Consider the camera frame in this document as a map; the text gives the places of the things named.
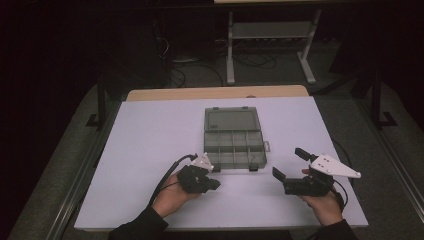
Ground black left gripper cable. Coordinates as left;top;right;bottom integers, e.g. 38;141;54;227
147;153;199;208

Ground wooden table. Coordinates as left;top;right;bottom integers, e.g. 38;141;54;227
125;84;310;102

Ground person's right hand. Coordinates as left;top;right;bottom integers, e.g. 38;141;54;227
298;168;345;227

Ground white metal desk frame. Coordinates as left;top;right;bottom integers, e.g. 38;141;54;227
225;8;323;86

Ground person's left hand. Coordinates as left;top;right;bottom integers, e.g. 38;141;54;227
151;171;203;220

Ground black floor cables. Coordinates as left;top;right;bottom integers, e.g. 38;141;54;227
151;16;278;89

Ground grey plastic organizer box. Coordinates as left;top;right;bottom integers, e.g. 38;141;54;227
202;106;271;173

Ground aluminium frame rail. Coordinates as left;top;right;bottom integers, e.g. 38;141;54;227
352;98;424;216
44;99;123;240

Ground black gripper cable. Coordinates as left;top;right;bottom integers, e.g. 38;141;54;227
147;153;199;208
330;137;354;209

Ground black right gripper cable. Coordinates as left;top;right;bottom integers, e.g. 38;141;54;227
330;137;354;209

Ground black metal stand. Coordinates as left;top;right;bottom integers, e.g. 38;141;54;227
85;73;110;132
370;64;399;130

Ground white power strip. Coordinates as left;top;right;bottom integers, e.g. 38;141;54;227
172;57;202;65

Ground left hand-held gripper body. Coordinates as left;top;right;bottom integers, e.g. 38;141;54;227
176;152;216;195

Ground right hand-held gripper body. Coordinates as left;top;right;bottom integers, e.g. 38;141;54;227
282;152;362;197

